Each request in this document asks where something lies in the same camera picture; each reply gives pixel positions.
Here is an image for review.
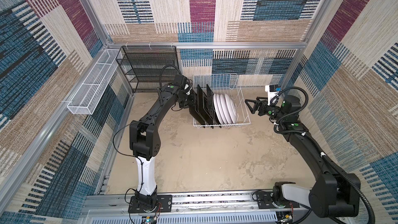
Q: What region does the black square plate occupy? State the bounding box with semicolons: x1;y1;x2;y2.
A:
206;84;221;128
189;92;206;125

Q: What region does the floral square plate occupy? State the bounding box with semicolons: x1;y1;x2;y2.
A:
197;85;214;128

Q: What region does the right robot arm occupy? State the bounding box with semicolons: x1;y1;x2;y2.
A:
245;95;365;220

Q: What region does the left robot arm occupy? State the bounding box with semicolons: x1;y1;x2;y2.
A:
129;83;191;211

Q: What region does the white round plate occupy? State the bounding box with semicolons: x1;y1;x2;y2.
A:
213;94;224;124
219;94;233;124
224;94;237;123

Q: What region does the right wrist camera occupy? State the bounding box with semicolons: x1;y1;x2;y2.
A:
265;85;281;105

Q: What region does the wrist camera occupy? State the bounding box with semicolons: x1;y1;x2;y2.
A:
265;85;281;105
173;74;188;89

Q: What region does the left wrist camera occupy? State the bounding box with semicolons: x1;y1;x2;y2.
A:
173;74;188;89

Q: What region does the white wire dish rack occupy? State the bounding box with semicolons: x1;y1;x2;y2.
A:
190;74;250;128

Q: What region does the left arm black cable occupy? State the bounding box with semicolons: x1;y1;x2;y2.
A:
112;65;182;159

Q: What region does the black wire shelf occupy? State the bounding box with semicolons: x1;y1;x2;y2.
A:
116;46;179;93

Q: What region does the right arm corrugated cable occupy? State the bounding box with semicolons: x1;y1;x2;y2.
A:
269;86;376;224

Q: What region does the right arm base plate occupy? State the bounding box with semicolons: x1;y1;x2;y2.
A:
252;190;300;209

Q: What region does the aluminium mounting rail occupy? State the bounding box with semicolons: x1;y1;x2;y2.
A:
77;189;352;224

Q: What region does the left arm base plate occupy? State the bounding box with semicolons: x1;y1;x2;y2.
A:
128;195;173;214

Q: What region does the white mesh wall basket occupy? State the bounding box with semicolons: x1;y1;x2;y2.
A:
67;49;119;115

